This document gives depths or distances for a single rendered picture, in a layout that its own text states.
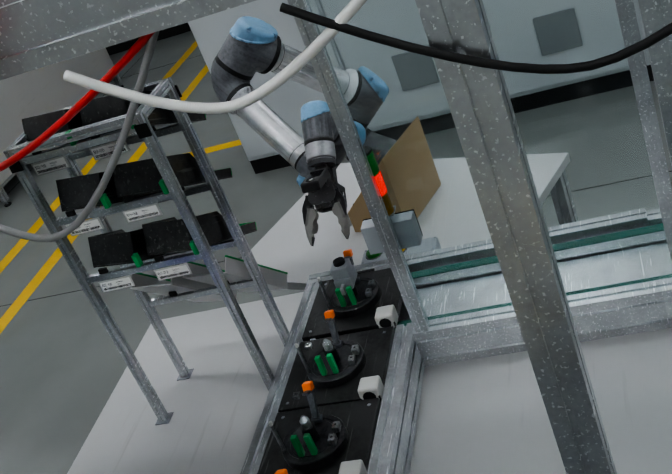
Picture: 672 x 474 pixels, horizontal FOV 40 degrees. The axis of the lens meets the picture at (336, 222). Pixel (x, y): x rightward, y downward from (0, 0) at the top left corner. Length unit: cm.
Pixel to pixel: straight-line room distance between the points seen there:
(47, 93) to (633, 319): 656
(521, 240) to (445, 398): 126
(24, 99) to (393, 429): 624
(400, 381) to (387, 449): 20
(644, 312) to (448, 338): 43
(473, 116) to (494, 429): 126
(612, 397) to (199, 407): 103
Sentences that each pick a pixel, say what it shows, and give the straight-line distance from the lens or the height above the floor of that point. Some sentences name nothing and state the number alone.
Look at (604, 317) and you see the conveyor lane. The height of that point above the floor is 92.
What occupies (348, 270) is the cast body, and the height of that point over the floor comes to 107.
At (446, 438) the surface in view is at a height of 86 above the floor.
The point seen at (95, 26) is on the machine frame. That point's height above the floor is 202.
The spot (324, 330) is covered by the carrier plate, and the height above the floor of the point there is 97.
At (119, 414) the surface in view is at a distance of 256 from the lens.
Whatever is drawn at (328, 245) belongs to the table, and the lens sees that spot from 284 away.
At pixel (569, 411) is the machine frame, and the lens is 98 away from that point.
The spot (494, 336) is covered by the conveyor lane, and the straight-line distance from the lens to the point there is 212.
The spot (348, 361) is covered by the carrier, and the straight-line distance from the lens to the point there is 206.
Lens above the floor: 218
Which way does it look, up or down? 27 degrees down
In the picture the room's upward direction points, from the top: 22 degrees counter-clockwise
